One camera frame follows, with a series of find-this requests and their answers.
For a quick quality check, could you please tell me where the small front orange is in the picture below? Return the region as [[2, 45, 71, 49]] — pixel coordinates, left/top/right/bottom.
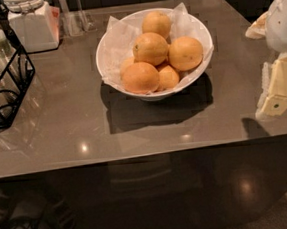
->
[[158, 64, 180, 91]]

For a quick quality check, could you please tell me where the white lidded jar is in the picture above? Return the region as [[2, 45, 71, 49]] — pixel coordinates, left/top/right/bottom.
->
[[3, 0, 60, 53]]

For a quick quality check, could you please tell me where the white paper bowl liner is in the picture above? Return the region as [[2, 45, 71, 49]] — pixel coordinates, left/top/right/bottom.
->
[[95, 0, 218, 98]]

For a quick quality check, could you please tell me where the hidden left orange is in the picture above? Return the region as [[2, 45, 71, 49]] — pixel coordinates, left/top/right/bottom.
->
[[119, 56, 135, 75]]

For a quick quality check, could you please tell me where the clear acrylic stand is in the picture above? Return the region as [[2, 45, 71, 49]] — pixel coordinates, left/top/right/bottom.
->
[[58, 0, 96, 37]]

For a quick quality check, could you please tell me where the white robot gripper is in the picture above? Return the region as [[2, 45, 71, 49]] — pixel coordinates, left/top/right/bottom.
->
[[245, 0, 287, 120]]

